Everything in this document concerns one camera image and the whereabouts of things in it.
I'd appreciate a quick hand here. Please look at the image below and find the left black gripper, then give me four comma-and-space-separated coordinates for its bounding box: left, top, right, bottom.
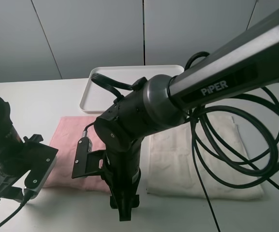
0, 134, 58, 203

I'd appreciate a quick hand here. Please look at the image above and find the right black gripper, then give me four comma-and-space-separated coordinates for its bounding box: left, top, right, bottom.
102, 139, 142, 221

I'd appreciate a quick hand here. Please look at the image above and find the pink towel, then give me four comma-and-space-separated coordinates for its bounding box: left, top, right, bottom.
44, 116, 110, 193

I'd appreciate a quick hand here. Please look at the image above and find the cream white towel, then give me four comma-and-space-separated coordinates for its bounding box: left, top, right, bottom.
147, 113, 264, 200

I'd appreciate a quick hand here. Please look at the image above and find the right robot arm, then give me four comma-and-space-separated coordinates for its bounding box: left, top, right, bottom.
91, 9, 279, 221

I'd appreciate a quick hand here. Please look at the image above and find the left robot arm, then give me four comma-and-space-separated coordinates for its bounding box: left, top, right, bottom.
0, 97, 58, 205

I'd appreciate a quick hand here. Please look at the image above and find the white rectangular plastic tray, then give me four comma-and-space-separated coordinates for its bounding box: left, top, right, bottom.
79, 65, 184, 114

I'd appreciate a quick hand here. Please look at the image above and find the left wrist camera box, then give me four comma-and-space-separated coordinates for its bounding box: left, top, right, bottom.
23, 155, 57, 200

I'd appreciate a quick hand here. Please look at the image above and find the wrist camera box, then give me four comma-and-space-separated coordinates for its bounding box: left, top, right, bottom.
23, 155, 57, 200
72, 130, 105, 179

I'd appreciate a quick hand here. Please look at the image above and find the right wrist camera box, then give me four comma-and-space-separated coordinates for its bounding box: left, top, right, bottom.
72, 130, 105, 179

